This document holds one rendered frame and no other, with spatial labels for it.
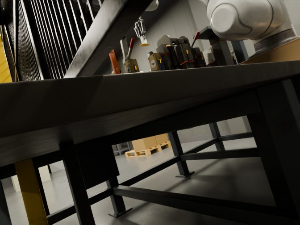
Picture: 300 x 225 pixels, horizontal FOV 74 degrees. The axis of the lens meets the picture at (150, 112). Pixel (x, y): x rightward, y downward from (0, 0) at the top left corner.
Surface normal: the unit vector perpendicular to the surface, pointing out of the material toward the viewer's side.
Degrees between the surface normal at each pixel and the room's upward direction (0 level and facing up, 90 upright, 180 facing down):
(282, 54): 90
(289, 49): 90
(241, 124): 90
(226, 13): 102
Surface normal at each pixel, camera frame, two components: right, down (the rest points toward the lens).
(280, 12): 0.44, -0.01
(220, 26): -0.73, 0.36
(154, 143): 0.57, -0.22
